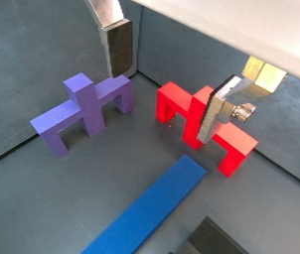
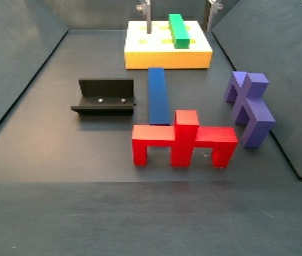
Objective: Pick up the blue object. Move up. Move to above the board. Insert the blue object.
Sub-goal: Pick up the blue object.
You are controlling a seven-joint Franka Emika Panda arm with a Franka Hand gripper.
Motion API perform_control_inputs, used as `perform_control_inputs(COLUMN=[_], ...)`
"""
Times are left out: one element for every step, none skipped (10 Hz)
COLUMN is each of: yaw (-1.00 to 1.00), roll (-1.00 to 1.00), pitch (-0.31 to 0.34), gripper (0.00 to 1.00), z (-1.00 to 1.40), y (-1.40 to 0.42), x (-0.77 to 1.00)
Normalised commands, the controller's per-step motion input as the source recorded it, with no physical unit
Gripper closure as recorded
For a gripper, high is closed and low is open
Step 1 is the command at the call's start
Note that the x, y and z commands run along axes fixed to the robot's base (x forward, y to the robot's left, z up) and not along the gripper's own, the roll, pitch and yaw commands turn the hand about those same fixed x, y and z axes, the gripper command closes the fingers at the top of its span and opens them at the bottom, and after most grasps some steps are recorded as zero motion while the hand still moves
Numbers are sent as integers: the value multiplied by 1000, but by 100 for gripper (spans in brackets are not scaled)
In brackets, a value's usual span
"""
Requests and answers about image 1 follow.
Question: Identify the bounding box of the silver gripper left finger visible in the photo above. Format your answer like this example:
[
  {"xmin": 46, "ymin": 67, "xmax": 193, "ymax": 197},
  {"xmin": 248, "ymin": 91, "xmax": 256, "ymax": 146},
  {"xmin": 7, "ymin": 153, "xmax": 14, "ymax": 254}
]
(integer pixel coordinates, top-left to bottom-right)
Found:
[{"xmin": 85, "ymin": 0, "xmax": 133, "ymax": 77}]

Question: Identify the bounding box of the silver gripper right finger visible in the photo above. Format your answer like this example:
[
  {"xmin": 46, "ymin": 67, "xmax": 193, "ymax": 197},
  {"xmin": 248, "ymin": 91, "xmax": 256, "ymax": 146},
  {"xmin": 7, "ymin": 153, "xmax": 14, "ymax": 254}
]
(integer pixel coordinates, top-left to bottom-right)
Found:
[{"xmin": 198, "ymin": 57, "xmax": 287, "ymax": 144}]

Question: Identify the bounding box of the blue long bar block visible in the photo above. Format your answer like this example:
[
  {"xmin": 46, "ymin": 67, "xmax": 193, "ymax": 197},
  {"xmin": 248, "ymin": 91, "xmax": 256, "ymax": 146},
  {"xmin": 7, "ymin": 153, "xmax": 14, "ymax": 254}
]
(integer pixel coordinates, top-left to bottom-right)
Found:
[{"xmin": 81, "ymin": 155, "xmax": 207, "ymax": 254}]

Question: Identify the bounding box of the red H-shaped block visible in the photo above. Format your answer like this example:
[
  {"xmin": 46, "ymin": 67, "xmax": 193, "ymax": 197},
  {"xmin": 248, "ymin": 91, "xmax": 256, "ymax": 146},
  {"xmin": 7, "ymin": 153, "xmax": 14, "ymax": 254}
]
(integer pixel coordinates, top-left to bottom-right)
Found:
[{"xmin": 156, "ymin": 82, "xmax": 257, "ymax": 177}]

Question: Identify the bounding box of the purple H-shaped block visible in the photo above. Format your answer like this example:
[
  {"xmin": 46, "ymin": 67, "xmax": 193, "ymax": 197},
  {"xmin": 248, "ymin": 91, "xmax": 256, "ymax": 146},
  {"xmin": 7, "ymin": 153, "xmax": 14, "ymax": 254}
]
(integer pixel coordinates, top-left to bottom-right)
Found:
[{"xmin": 31, "ymin": 73, "xmax": 133, "ymax": 158}]

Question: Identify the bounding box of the black block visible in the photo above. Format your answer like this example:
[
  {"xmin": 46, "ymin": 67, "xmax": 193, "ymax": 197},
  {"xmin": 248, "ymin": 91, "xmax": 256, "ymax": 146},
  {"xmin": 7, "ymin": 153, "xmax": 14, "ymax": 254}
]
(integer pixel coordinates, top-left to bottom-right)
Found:
[{"xmin": 176, "ymin": 216, "xmax": 249, "ymax": 254}]

